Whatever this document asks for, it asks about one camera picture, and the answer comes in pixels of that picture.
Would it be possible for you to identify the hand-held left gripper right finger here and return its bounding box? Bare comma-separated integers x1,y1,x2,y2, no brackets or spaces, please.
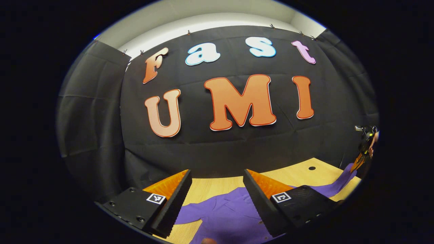
242,168,343,238

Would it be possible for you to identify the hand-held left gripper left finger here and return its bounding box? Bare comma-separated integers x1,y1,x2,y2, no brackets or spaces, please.
101,169,193,238

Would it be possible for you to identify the purple shirt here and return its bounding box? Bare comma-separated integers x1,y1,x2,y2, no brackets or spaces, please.
175,163,358,244

